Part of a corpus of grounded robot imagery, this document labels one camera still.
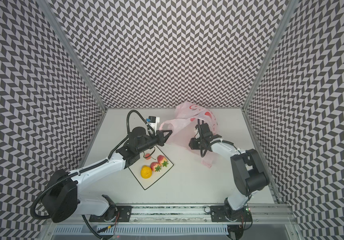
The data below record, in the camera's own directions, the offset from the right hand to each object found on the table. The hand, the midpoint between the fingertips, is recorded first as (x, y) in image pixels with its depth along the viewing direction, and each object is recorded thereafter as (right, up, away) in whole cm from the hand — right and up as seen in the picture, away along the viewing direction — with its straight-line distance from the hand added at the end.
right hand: (192, 148), depth 92 cm
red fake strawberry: (-18, -6, -7) cm, 20 cm away
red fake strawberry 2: (-21, -9, -9) cm, 25 cm away
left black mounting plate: (-38, -27, -23) cm, 52 cm away
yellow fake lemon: (-26, -11, -12) cm, 31 cm away
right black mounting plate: (+13, -24, -27) cm, 38 cm away
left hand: (-11, +11, -17) cm, 23 cm away
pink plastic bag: (-6, +14, -15) cm, 21 cm away
